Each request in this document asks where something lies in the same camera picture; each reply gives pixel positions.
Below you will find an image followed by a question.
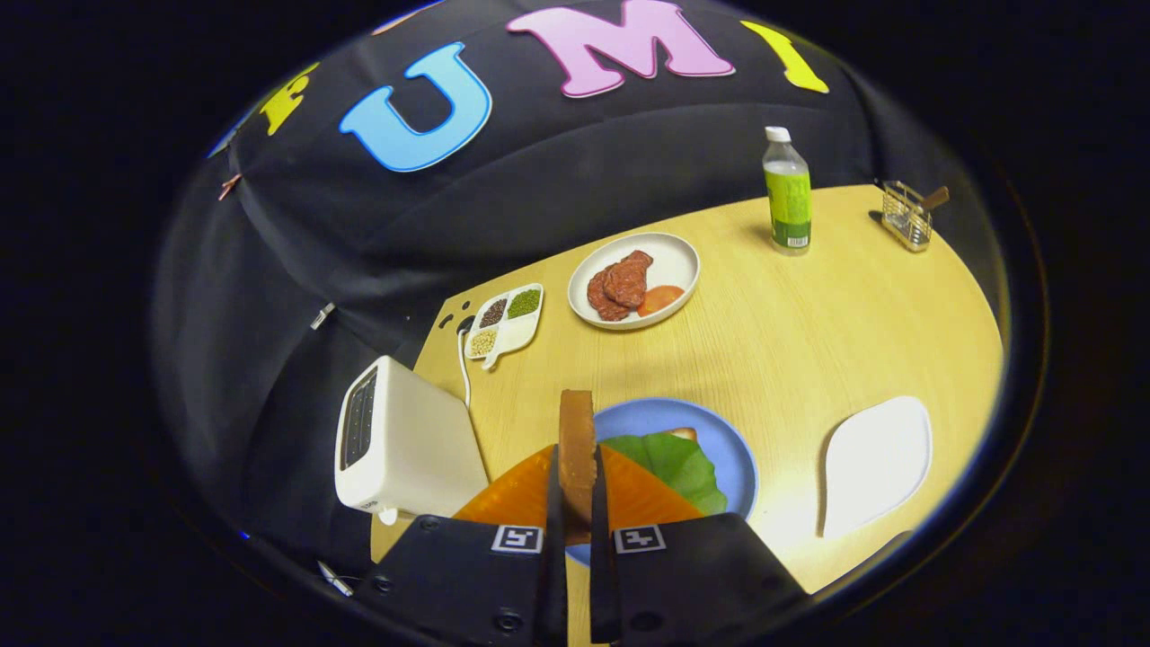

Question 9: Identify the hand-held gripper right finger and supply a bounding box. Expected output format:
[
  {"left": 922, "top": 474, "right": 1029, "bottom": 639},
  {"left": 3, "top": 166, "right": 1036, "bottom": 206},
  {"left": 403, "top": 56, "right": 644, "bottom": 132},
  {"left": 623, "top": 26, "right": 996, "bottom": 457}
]
[{"left": 588, "top": 445, "right": 809, "bottom": 646}]

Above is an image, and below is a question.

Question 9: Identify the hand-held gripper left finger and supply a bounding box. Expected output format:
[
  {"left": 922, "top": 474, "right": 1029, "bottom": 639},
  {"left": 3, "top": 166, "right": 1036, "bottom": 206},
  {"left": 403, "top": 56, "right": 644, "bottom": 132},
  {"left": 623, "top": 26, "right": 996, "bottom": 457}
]
[{"left": 355, "top": 445, "right": 569, "bottom": 647}]

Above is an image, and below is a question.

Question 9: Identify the toasted bread slice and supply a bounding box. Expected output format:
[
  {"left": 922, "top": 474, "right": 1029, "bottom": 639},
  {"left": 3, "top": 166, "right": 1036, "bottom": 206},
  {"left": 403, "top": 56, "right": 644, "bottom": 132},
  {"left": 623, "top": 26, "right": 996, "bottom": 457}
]
[{"left": 558, "top": 389, "right": 599, "bottom": 545}]

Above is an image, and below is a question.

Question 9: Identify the green lettuce leaf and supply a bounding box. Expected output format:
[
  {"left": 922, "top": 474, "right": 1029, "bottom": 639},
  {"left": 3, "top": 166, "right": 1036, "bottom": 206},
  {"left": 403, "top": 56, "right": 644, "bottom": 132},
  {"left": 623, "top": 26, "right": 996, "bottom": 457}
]
[{"left": 600, "top": 432, "right": 729, "bottom": 516}]

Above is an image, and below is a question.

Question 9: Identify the white toaster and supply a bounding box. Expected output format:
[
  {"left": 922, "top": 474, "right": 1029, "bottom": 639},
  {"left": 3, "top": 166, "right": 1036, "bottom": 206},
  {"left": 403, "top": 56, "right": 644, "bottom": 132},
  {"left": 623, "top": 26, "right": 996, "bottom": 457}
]
[{"left": 334, "top": 356, "right": 491, "bottom": 527}]

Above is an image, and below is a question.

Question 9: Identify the blue round plate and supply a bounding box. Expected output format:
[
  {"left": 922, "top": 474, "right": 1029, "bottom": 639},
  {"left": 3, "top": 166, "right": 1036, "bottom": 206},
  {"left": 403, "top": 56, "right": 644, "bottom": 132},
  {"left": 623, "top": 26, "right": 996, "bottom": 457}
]
[{"left": 566, "top": 397, "right": 759, "bottom": 567}]

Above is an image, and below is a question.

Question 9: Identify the white divided seasoning dish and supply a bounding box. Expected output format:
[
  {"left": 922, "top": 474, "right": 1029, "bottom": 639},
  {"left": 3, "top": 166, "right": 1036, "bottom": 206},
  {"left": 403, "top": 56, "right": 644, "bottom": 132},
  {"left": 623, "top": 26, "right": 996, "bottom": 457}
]
[{"left": 464, "top": 283, "right": 545, "bottom": 371}]

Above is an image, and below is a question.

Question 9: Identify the brown meat slice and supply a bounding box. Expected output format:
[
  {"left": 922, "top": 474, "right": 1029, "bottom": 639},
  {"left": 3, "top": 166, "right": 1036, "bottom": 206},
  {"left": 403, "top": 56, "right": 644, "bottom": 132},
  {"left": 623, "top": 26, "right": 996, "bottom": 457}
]
[
  {"left": 603, "top": 250, "right": 654, "bottom": 310},
  {"left": 587, "top": 267, "right": 630, "bottom": 323}
]

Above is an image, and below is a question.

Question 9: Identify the red tomato slice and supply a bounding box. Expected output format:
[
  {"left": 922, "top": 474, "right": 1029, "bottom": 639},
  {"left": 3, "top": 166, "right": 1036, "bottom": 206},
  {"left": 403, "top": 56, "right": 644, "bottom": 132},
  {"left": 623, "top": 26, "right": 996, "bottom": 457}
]
[{"left": 637, "top": 285, "right": 686, "bottom": 317}]

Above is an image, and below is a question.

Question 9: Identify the small white rounded plate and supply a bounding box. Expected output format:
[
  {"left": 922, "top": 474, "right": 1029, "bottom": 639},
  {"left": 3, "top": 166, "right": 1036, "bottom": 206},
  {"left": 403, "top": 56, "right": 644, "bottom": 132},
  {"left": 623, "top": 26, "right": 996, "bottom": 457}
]
[{"left": 818, "top": 395, "right": 933, "bottom": 538}]

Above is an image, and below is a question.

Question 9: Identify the white round plate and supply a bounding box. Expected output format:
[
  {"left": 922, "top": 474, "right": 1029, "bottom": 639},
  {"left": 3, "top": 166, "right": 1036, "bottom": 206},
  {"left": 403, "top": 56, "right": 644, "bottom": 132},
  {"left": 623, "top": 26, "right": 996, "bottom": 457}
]
[{"left": 568, "top": 233, "right": 701, "bottom": 332}]

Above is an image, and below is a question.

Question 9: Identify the green label drink bottle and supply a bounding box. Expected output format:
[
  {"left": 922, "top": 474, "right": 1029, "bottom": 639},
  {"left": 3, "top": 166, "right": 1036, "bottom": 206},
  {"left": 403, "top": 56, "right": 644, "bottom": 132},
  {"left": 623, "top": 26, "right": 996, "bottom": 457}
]
[{"left": 762, "top": 126, "right": 813, "bottom": 256}]

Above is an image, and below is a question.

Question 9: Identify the metal wire rack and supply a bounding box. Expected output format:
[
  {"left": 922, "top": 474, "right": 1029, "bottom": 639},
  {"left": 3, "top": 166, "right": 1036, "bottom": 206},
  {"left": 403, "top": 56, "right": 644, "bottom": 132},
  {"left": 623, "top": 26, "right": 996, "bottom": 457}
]
[{"left": 880, "top": 180, "right": 933, "bottom": 253}]

